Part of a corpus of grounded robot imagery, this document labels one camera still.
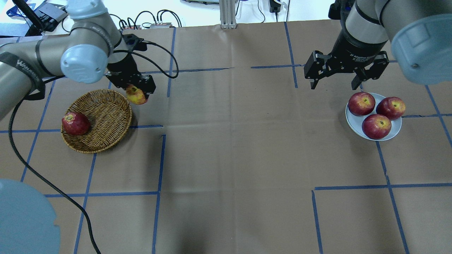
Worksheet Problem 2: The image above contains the red apple in basket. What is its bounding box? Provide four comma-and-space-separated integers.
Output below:
62, 112, 91, 135

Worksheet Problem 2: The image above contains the black grey hub box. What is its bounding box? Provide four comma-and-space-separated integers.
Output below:
33, 2, 68, 32

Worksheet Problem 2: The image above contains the light blue plate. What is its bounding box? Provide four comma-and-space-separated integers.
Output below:
345, 93, 402, 141

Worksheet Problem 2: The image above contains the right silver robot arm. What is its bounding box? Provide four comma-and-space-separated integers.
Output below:
304, 0, 452, 90

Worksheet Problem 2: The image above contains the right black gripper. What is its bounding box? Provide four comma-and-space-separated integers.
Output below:
304, 30, 389, 90

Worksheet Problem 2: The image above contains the black power adapter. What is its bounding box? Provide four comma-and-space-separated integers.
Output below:
269, 0, 282, 13

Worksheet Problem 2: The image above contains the red apple on plate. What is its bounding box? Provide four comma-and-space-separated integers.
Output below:
361, 114, 392, 140
347, 92, 376, 116
376, 97, 406, 121

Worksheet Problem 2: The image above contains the yellow red apple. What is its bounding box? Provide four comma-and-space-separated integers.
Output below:
125, 85, 148, 105

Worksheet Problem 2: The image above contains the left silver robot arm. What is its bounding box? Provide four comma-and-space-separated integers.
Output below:
1, 0, 156, 167

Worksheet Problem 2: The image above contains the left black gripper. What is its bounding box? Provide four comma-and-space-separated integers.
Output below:
106, 49, 156, 95

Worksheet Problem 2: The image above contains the aluminium frame post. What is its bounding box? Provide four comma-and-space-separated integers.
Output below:
219, 0, 237, 29

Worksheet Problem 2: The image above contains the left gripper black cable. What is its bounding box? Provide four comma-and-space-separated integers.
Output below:
8, 41, 179, 254

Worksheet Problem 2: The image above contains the wicker basket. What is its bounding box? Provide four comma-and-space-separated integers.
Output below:
61, 89, 133, 154

